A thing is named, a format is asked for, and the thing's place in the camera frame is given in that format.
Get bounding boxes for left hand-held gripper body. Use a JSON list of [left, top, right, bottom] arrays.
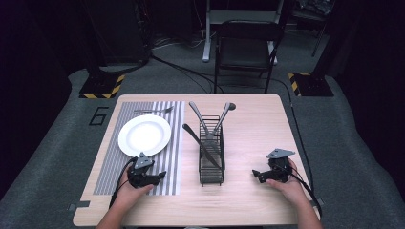
[[127, 152, 158, 189]]

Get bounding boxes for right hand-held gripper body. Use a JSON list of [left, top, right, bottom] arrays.
[[266, 148, 296, 184]]

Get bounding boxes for person's left hand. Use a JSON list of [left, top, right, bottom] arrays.
[[114, 165, 155, 210]]

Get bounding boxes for person's right hand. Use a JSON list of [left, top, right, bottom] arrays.
[[266, 158, 309, 206]]

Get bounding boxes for grey striped placemat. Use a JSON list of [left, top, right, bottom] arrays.
[[93, 100, 186, 197]]

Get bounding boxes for white round plate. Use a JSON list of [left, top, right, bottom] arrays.
[[117, 114, 172, 158]]

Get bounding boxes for silver fork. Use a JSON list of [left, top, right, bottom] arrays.
[[133, 106, 176, 115]]

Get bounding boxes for grey tape strip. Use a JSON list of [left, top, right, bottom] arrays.
[[67, 200, 92, 212]]

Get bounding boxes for hazard striped stand base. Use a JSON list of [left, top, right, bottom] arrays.
[[288, 72, 335, 97], [78, 65, 126, 100]]

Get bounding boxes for black folding chair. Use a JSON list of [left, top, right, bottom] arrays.
[[213, 19, 285, 95]]

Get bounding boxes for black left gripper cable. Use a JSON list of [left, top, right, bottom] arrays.
[[108, 156, 138, 210]]

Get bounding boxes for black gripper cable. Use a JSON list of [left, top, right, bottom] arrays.
[[108, 156, 138, 210], [276, 162, 323, 219]]

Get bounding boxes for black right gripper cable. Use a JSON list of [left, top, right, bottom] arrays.
[[276, 162, 323, 219]]

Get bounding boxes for thin black floor cable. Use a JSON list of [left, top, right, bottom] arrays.
[[270, 76, 317, 194]]

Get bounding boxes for black wire cutlery basket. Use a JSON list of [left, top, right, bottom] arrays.
[[198, 114, 226, 187]]

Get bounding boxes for dark handled knife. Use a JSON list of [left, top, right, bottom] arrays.
[[181, 123, 222, 169]]

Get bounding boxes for silver utensil with curved handle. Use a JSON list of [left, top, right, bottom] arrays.
[[212, 101, 231, 135]]

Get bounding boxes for silver utensil with straight handle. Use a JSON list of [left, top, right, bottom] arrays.
[[188, 100, 212, 138]]

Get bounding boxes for white metal desk frame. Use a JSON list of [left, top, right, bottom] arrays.
[[202, 0, 286, 66]]

